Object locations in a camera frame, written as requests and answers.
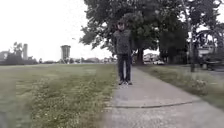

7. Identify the person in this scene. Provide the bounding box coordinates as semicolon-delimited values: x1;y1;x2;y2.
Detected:
112;18;135;86

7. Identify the white car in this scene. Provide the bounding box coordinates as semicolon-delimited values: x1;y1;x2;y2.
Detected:
153;59;166;66

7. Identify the water tower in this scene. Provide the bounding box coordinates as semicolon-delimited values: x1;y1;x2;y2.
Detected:
60;44;72;64

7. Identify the grey concrete path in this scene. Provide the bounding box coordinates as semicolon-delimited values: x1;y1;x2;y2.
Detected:
101;64;224;128

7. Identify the row of trees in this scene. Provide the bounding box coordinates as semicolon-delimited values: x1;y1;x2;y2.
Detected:
79;0;224;73

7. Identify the grass field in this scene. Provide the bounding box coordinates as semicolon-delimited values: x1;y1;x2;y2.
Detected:
0;63;118;128

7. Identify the grass strip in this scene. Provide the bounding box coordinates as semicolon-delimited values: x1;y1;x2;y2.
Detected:
138;64;224;109

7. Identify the pale tall building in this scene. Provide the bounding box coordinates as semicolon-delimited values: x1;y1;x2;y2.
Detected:
22;43;29;61

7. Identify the distant line of trees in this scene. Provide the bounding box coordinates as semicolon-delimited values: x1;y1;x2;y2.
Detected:
0;41;39;65

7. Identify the grey asphalt road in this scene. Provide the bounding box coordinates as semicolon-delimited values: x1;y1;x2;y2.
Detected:
189;65;224;81

